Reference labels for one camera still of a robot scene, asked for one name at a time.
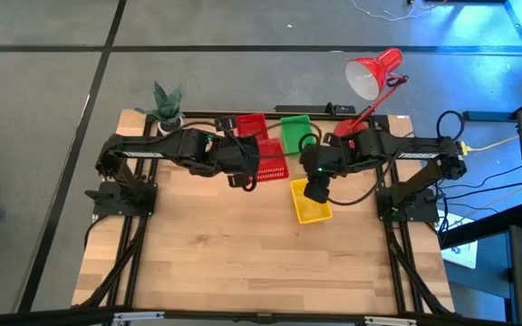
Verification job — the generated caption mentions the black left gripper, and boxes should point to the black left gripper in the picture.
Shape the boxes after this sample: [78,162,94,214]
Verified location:
[215,116,261,193]

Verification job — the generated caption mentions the red desk lamp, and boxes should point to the red desk lamp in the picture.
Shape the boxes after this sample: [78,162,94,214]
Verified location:
[332,48,410,139]

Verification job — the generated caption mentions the yellow cable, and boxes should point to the yellow cable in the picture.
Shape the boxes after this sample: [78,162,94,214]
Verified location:
[467,134,521,153]

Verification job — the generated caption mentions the yellow plastic basket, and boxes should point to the yellow plastic basket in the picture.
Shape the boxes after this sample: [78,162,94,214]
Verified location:
[289,177,334,225]

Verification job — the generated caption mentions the black aluminium table frame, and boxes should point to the black aluminium table frame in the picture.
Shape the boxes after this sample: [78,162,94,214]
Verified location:
[72,110,457,326]

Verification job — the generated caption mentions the black bar device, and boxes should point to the black bar device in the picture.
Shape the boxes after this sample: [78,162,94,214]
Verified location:
[274,103,357,116]

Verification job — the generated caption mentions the white plant pot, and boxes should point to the white plant pot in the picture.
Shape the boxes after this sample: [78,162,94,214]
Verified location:
[157,116,186,137]

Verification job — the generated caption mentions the green artificial plant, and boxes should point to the green artificial plant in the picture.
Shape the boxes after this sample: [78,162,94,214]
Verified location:
[134,81,185,126]

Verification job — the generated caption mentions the white paper sheet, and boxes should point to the white paper sheet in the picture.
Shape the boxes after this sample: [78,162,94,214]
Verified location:
[437,210,479,270]

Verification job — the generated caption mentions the green plastic basket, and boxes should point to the green plastic basket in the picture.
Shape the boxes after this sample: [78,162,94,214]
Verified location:
[279,114,317,158]

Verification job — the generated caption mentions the black diagonal beam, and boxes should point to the black diagonal beam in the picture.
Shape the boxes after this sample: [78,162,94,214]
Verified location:
[440,202,522,249]

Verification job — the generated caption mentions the silver metal bracket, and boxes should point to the silver metal bracket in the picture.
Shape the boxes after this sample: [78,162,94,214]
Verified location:
[112,311,166,323]
[362,315,419,326]

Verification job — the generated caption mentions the white floor cable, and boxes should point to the white floor cable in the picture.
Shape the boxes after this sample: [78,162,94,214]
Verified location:
[350,0,448,23]

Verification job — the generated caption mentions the red plastic basket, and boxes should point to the red plastic basket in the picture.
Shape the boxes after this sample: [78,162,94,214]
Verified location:
[235,112,270,140]
[255,139,291,183]

